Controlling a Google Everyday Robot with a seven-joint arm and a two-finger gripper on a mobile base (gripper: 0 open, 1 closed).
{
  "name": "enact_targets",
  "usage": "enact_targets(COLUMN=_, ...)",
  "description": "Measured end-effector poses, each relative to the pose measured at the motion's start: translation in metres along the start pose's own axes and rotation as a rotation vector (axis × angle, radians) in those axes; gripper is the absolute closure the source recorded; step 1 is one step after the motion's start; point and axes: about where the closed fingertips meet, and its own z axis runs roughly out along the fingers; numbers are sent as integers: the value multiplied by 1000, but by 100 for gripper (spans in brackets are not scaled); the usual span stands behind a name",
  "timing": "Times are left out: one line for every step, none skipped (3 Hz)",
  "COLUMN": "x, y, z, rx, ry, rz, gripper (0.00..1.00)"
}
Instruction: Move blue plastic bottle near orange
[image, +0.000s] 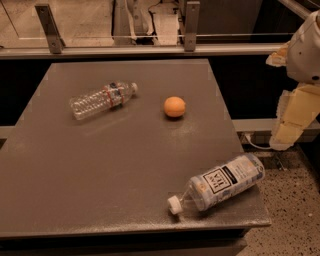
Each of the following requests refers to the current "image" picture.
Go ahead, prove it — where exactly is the right metal railing bracket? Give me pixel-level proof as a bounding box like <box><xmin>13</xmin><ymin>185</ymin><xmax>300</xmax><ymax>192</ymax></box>
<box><xmin>184</xmin><ymin>1</ymin><xmax>200</xmax><ymax>52</ymax></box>

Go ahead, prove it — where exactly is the left metal railing bracket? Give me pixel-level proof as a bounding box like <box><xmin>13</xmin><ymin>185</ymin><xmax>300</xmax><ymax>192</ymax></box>
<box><xmin>35</xmin><ymin>4</ymin><xmax>65</xmax><ymax>54</ymax></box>

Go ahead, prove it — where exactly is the metal railing bracket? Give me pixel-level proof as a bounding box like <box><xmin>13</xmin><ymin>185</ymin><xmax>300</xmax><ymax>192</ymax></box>
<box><xmin>35</xmin><ymin>4</ymin><xmax>65</xmax><ymax>54</ymax></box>
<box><xmin>184</xmin><ymin>1</ymin><xmax>200</xmax><ymax>52</ymax></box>

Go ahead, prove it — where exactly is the orange fruit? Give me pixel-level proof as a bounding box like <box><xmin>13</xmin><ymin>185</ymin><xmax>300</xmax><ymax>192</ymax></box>
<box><xmin>164</xmin><ymin>97</ymin><xmax>186</xmax><ymax>118</ymax></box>

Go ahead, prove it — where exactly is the blue labelled plastic bottle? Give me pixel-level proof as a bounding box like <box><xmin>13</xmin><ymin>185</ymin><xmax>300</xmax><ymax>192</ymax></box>
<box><xmin>167</xmin><ymin>153</ymin><xmax>265</xmax><ymax>215</ymax></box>

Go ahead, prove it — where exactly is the metal window ledge rail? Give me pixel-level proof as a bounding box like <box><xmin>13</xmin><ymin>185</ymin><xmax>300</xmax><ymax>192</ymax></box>
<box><xmin>0</xmin><ymin>43</ymin><xmax>282</xmax><ymax>60</ymax></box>

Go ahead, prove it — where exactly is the clear crushed plastic bottle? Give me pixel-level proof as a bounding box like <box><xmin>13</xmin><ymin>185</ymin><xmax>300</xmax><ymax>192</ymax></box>
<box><xmin>69</xmin><ymin>81</ymin><xmax>138</xmax><ymax>120</ymax></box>

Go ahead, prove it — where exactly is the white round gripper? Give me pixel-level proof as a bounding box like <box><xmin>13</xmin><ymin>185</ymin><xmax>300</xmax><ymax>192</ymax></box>
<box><xmin>266</xmin><ymin>11</ymin><xmax>320</xmax><ymax>151</ymax></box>

